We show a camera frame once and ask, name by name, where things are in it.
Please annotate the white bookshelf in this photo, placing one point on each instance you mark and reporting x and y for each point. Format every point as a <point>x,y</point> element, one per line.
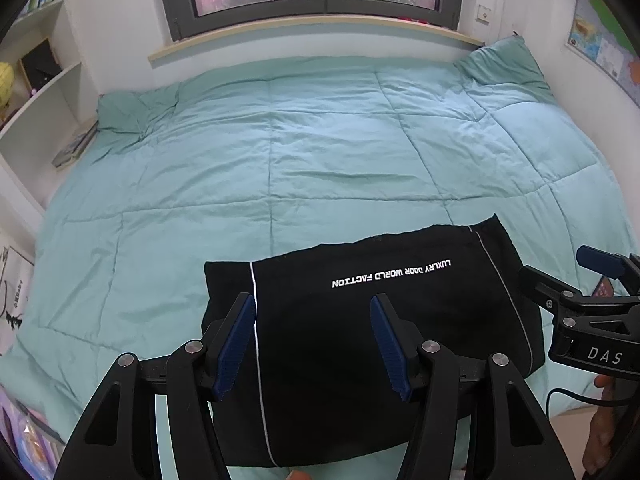
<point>50,105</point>

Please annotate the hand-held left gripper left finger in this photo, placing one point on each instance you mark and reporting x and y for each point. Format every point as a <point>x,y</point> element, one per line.
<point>235,345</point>

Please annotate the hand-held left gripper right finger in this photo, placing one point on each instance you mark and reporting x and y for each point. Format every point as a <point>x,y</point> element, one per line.
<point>392,350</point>

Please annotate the teal pillow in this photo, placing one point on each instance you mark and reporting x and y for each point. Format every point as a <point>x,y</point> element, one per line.
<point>130,112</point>
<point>505,67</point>

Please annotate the wooden window ledge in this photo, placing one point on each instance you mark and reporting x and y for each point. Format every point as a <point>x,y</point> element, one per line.
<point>310,25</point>

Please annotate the person's right hand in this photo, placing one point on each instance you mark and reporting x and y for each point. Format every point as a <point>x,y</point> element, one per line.
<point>600,440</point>

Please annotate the black board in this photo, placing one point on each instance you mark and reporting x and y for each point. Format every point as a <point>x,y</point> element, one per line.
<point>39,65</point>

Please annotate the white calligraphy poster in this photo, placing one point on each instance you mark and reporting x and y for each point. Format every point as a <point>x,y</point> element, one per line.
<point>15,300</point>

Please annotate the colourful printed box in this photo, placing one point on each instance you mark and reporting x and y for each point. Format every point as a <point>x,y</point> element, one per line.
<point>27,435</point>

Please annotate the teal quilted duvet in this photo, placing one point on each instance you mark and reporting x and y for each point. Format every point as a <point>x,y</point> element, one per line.
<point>300,160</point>

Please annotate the colourful wall map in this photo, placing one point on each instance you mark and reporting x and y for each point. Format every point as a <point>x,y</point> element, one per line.
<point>605,40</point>

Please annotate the stack of books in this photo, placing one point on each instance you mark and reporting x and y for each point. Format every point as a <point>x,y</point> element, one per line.
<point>75,147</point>

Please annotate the yellow plush toy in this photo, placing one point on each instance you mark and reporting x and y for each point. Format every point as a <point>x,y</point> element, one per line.
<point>5,87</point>

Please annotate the black hooded jacket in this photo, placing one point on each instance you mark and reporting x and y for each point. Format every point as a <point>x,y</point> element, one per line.
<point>325,335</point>

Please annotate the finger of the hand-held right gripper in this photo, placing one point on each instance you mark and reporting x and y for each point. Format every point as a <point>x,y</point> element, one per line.
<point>550,295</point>
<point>600,260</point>

